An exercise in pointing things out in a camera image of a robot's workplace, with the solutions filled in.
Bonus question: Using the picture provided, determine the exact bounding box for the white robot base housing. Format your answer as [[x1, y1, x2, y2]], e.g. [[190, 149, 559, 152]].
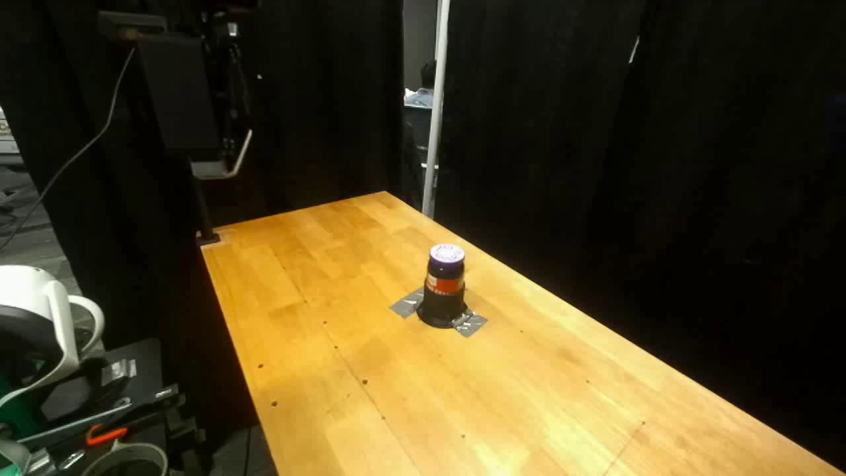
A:
[[0, 266, 106, 408]]

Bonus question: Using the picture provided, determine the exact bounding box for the white vertical pole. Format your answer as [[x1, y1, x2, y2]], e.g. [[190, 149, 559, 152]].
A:
[[422, 0, 453, 217]]

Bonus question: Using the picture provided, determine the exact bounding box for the black curtain backdrop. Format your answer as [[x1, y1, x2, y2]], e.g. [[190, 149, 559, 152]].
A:
[[0, 0, 846, 452]]

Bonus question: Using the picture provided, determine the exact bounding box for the black equipment case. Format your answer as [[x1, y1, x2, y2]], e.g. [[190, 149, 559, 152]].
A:
[[0, 338, 210, 476]]

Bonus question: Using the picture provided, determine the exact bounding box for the orange clip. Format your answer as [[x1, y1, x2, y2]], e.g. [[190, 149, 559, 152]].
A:
[[86, 426, 131, 448]]

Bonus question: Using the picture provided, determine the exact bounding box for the grey duct tape strip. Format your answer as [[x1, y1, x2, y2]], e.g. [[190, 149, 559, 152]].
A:
[[391, 288, 488, 338]]

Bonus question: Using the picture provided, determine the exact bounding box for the grey cable on curtain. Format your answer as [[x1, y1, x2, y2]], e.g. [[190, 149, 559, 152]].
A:
[[0, 46, 141, 246]]

